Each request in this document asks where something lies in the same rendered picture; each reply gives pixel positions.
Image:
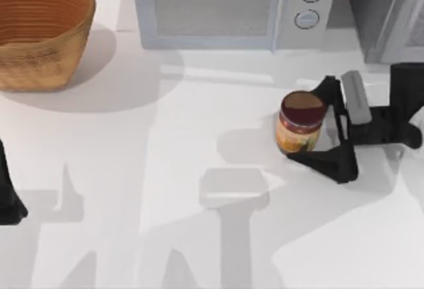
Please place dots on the jar with dark red lid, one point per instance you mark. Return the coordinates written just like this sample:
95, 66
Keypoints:
298, 126

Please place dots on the grey cabinet with dark inside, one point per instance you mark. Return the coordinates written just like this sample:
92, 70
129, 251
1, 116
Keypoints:
359, 10

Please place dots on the microwave oven door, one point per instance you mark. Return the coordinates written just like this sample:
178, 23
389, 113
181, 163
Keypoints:
212, 7

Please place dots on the pale microwave oven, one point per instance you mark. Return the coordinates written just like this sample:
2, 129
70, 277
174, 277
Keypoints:
298, 42

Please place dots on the woven wooden basket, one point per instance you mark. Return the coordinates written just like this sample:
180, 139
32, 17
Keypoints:
36, 60

